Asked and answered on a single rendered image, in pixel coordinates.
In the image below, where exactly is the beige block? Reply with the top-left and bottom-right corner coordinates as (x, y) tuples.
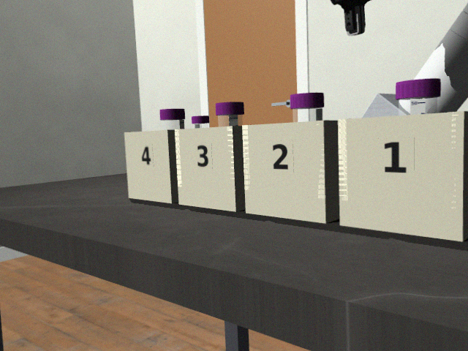
(175, 126), (246, 212)
(242, 120), (339, 224)
(124, 129), (178, 203)
(338, 111), (468, 242)

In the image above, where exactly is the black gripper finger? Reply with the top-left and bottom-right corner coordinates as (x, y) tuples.
(331, 0), (362, 36)
(357, 0), (371, 34)

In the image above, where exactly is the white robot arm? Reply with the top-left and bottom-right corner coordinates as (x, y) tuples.
(414, 3), (468, 113)

